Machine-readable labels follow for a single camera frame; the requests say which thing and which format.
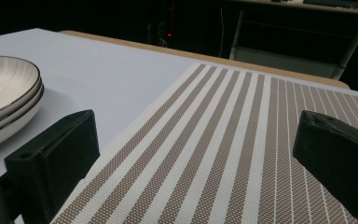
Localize white plate dark rim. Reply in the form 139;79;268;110
0;78;44;139
0;85;46;154
0;55;42;129

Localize wooden table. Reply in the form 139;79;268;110
58;30;351;91

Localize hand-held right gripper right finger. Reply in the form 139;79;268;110
293;110;358;224

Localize white table cloth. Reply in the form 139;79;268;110
0;27;358;224

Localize metal frame stand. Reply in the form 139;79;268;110
227;0;358;80

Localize brown white striped placemat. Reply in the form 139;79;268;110
49;63;358;224

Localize dark device with red light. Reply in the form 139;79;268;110
158;21;178;48

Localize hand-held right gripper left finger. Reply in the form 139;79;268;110
4;109;101;224

